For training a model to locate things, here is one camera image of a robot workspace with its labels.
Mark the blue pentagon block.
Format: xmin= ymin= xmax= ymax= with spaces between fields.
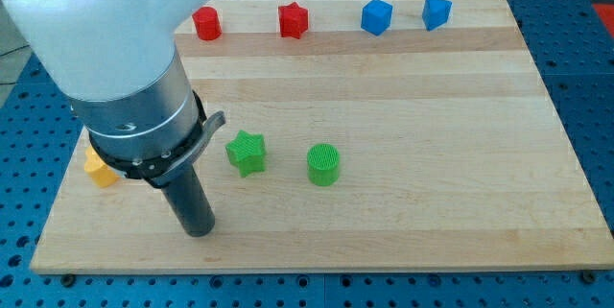
xmin=421 ymin=0 xmax=453 ymax=31

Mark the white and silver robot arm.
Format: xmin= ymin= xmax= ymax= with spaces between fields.
xmin=2 ymin=0 xmax=208 ymax=161

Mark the green cylinder block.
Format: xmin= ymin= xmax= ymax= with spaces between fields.
xmin=307 ymin=143 xmax=341 ymax=186

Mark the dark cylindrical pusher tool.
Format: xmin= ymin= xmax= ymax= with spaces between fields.
xmin=161 ymin=166 xmax=215 ymax=237

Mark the black clamp ring with lever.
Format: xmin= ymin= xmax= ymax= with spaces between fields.
xmin=88 ymin=90 xmax=226 ymax=189

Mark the blue cube block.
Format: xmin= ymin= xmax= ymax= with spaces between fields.
xmin=361 ymin=0 xmax=393 ymax=36

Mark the red star block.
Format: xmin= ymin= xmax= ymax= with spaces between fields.
xmin=278 ymin=2 xmax=309 ymax=39

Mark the yellow block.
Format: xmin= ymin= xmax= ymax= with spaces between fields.
xmin=83 ymin=146 xmax=119 ymax=188

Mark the green star block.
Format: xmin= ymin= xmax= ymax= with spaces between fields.
xmin=225 ymin=130 xmax=267 ymax=178

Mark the wooden board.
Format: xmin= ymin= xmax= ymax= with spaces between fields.
xmin=31 ymin=0 xmax=613 ymax=274

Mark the red cylinder block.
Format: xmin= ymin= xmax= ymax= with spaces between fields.
xmin=192 ymin=6 xmax=222 ymax=41

